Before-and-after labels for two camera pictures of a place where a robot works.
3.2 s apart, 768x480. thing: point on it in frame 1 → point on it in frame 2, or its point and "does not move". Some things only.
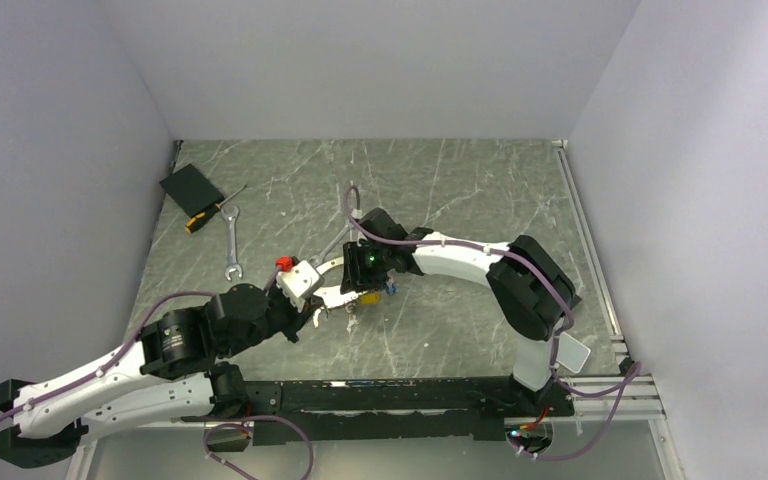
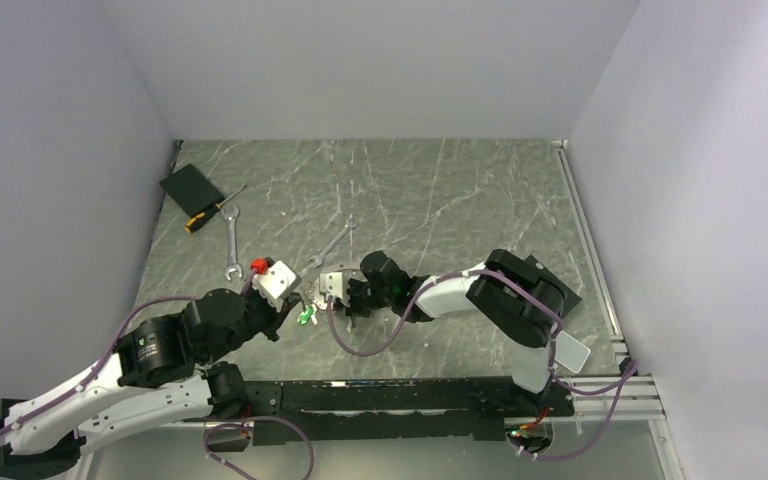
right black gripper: (355, 276) → (351, 309)
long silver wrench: (232, 265) does not move
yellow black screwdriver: (194, 221) does not move
